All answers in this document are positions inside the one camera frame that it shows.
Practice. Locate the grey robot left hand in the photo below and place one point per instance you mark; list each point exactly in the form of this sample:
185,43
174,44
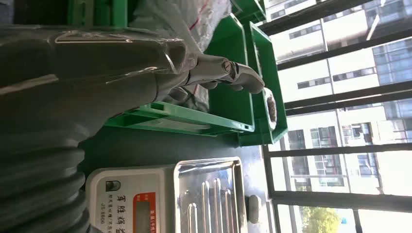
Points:
96,70

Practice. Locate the green plastic crate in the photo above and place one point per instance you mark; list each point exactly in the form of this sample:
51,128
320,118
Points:
227,106
271,64
119,13
248,8

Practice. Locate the white woven sack red stripe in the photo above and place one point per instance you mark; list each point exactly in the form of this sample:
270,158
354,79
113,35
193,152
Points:
209,19

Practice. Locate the ribbed grey left arm sleeve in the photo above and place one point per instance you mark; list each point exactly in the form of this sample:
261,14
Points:
38,186

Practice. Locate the white electronic scale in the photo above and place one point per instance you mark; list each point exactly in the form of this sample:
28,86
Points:
128,199

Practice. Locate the steel scale pan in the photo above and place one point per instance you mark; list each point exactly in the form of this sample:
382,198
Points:
209,180

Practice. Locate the white building outside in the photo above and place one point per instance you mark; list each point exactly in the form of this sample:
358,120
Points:
351,67

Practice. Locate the green tree outside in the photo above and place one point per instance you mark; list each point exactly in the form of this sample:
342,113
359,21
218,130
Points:
320,220

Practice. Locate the black window frame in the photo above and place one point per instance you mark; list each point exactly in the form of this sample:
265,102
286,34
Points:
338,151

